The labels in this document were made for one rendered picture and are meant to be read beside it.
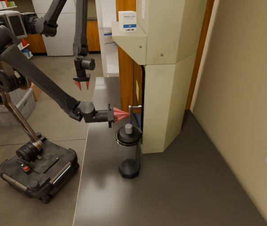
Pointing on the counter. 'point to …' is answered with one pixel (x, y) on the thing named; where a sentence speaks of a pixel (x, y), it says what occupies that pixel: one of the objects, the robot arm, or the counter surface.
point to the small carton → (127, 21)
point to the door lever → (132, 110)
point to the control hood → (131, 42)
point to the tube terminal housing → (168, 66)
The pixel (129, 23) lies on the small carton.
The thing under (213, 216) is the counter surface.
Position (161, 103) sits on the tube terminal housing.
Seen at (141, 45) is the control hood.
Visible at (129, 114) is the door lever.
